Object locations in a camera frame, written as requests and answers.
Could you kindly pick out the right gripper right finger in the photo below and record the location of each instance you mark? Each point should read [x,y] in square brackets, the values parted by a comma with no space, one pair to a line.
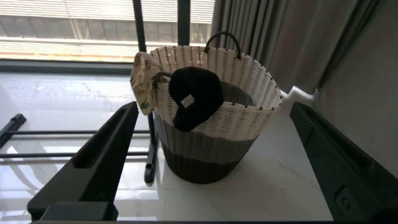
[357,186]

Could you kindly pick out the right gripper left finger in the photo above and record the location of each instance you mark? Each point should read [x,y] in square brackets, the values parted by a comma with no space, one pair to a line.
[87,186]

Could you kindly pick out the black garment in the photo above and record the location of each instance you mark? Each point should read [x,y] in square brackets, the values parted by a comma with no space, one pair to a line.
[199,93]

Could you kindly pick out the white laundry basket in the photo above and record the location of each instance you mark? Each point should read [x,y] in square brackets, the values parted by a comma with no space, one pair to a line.
[224,143]

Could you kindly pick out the cream printed garment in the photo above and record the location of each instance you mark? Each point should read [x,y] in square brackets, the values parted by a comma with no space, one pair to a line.
[143,84]

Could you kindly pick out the grey curtain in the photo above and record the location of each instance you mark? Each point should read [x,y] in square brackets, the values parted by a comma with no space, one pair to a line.
[280,37]

